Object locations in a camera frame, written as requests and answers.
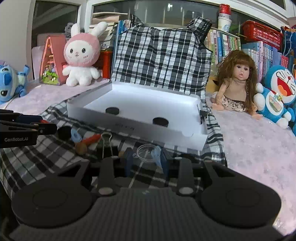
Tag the white cardboard box tray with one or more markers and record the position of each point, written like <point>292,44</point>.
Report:
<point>138,105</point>

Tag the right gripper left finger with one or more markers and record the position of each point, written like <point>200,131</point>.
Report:
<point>112,168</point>

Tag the pink snowflake tablecloth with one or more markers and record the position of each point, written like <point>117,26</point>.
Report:
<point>258,149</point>

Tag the red metal can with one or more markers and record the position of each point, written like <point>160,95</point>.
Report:
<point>104,63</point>

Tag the black binder clip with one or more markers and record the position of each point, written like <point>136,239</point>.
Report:
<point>105,139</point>

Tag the black round lid disc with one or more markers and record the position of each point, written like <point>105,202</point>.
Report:
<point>112,110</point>

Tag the red crayon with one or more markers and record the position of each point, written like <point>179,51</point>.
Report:
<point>91,140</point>

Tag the small blue clip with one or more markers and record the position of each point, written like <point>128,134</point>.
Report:
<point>153,151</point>

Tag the blue Doraemon plush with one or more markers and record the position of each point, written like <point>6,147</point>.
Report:
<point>275,97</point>

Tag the black white plaid cloth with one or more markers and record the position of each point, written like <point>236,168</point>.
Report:
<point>174,59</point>

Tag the pink triangular toy house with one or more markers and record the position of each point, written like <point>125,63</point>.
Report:
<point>53,60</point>

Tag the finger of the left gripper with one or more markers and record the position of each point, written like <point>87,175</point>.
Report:
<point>10,115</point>
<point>21,129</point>

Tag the red plastic basket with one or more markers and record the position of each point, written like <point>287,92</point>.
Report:
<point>254,31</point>

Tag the stacked paper cups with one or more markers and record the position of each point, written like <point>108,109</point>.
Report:
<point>224,17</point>

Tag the large blue plastic clip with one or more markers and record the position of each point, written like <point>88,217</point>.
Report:
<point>75,136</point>

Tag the blue Stitch plush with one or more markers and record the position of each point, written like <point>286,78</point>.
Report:
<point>13,83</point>

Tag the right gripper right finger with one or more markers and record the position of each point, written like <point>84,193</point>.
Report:
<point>180,169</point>

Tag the row of books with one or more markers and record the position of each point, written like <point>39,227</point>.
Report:
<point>264,55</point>

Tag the brown haired baby doll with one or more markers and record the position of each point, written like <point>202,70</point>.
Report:
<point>237,77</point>

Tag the pink white bunny plush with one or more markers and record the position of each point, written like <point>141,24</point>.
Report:
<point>81,51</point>

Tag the binder clip on box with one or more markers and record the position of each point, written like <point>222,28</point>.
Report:
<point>204,111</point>

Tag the brown acorn small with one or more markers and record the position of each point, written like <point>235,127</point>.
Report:
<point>121,154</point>

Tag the brown acorn large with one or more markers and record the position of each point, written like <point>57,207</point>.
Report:
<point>81,148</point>

